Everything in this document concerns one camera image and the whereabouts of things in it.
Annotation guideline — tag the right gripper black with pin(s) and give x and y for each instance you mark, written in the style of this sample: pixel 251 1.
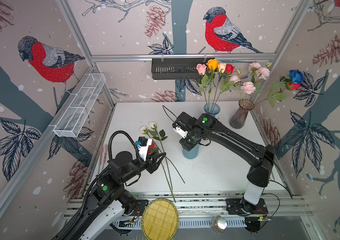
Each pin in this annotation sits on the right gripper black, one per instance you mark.
pixel 182 142

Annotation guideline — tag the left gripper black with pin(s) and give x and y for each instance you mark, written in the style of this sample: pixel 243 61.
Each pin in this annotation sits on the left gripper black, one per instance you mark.
pixel 153 164

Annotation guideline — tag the dark red carnation stem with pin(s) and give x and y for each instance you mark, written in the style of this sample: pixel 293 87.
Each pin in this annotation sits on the dark red carnation stem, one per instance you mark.
pixel 153 149

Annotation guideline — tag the white artificial rose bunch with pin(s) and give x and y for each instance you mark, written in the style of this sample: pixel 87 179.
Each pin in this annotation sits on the white artificial rose bunch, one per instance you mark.
pixel 160 136

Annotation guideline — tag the teal ceramic vase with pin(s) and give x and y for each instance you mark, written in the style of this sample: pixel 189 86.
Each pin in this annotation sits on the teal ceramic vase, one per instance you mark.
pixel 192 154

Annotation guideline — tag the pink grey glass vase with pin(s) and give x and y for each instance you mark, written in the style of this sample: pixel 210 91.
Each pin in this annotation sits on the pink grey glass vase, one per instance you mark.
pixel 237 121

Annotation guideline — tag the pink artificial rose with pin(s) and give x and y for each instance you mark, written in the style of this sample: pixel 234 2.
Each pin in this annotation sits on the pink artificial rose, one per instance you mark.
pixel 202 70

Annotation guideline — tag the orange artificial rose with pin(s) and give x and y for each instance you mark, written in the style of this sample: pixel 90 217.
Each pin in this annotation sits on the orange artificial rose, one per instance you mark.
pixel 212 66

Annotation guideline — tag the pink carnation bunch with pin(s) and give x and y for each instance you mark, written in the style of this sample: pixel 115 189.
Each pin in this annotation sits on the pink carnation bunch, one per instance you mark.
pixel 259 73
pixel 248 88

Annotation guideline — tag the red artificial rose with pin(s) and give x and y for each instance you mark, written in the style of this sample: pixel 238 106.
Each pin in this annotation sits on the red artificial rose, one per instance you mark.
pixel 276 92

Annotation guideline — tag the blue artificial rose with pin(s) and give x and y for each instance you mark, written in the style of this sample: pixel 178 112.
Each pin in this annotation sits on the blue artificial rose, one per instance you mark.
pixel 296 76

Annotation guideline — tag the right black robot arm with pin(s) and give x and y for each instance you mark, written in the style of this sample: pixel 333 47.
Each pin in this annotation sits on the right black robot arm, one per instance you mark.
pixel 260 158

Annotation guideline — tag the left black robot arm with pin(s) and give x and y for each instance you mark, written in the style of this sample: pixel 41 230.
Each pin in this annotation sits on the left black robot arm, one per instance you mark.
pixel 106 198

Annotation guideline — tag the blue purple glass vase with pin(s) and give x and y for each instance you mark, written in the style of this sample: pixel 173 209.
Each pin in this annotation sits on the blue purple glass vase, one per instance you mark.
pixel 212 109

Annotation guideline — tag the black hanging basket shelf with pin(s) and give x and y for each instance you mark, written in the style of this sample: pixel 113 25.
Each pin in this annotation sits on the black hanging basket shelf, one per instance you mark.
pixel 177 68

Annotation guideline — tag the pink silicone tongs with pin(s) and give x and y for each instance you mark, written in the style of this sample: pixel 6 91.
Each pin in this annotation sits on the pink silicone tongs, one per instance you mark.
pixel 103 157

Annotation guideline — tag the yellow woven bamboo tray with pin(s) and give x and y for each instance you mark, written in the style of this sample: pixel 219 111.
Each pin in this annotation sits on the yellow woven bamboo tray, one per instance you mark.
pixel 160 220

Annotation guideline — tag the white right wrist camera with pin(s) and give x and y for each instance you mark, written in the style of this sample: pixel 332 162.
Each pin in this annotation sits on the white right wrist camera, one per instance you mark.
pixel 181 132

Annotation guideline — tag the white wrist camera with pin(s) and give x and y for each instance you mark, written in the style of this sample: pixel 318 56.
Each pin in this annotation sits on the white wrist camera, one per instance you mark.
pixel 143 145
pixel 181 132

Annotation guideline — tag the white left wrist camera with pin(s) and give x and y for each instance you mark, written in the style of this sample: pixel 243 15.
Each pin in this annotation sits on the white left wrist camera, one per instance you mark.
pixel 143 145

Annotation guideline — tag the white wire mesh basket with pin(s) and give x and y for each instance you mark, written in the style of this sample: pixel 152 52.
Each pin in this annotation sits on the white wire mesh basket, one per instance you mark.
pixel 77 112

